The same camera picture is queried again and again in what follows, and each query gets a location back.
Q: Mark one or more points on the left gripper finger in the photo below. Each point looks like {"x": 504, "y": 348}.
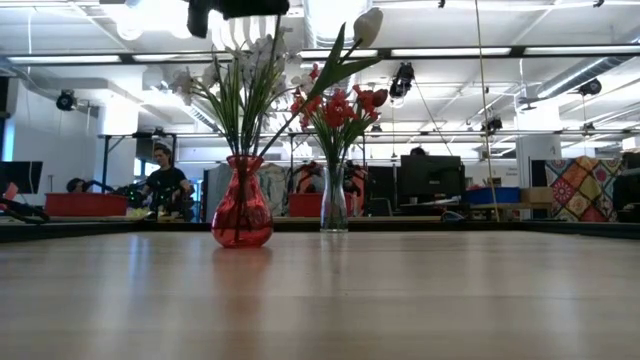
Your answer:
{"x": 252, "y": 9}

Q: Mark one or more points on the large pale lilac flower bunch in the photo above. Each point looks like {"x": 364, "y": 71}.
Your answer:
{"x": 260, "y": 55}

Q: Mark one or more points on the small pale lilac flower bunch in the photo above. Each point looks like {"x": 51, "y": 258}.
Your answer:
{"x": 182, "y": 82}

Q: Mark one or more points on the red artificial flower bunch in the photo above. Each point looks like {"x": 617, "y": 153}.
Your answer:
{"x": 337, "y": 112}

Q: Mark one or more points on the dark red artificial tulip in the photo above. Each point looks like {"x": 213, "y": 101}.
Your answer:
{"x": 380, "y": 97}

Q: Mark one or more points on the red glass vase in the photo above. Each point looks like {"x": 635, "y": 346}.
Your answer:
{"x": 242, "y": 215}

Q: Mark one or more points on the black background robot arm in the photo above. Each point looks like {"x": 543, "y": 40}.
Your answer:
{"x": 117, "y": 190}

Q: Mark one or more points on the clear glass vase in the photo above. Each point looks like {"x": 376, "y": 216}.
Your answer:
{"x": 334, "y": 210}

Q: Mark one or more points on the black ceiling spotlight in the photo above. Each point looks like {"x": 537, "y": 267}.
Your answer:
{"x": 65, "y": 100}
{"x": 494, "y": 125}
{"x": 590, "y": 86}

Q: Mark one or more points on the black hanging ceiling device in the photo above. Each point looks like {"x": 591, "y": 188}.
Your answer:
{"x": 402, "y": 80}

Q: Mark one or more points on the person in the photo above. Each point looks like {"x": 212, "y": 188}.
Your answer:
{"x": 167, "y": 185}
{"x": 418, "y": 151}

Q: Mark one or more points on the black overhead light bar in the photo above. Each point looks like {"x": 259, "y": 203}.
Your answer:
{"x": 450, "y": 51}

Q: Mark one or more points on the small red plastic bin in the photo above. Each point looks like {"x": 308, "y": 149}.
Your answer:
{"x": 306, "y": 205}

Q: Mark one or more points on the wide red plastic bin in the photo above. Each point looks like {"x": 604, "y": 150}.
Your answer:
{"x": 87, "y": 205}

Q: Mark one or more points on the black computer monitor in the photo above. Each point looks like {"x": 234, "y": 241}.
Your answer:
{"x": 432, "y": 177}
{"x": 20, "y": 177}

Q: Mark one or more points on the blue plastic bin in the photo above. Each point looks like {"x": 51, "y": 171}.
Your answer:
{"x": 492, "y": 195}

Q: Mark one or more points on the brown cardboard box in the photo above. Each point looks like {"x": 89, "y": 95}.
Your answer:
{"x": 536, "y": 195}

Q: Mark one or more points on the colourful patchwork quilt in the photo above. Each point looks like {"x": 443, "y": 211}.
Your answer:
{"x": 585, "y": 187}

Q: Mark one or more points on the silver ceiling air duct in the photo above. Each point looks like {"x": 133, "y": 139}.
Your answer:
{"x": 320, "y": 15}

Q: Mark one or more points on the black aluminium table frame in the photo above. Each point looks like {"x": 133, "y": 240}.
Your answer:
{"x": 100, "y": 230}

